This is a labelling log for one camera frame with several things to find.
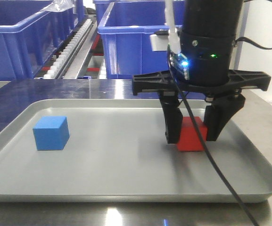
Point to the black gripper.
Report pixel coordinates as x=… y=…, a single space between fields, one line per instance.
x=202 y=66

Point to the red cube block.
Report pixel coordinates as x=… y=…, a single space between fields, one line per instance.
x=189 y=141

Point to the blue cube block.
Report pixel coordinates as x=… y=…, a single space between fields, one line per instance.
x=51 y=133

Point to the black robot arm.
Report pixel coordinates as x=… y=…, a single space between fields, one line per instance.
x=204 y=16

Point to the right blue plastic bin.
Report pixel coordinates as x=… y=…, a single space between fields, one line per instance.
x=128 y=51

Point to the grey plastic tray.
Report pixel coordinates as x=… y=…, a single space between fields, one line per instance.
x=117 y=152

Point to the clear plastic bag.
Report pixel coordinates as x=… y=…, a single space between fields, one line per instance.
x=60 y=6

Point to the left blue plastic bin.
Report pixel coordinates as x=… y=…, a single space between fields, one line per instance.
x=29 y=35

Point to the steel shelf upright post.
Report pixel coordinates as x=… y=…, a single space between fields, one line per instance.
x=236 y=53

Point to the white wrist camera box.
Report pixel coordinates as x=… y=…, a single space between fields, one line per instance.
x=161 y=39

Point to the white roller conveyor rail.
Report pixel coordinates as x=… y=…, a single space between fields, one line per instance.
x=67 y=55

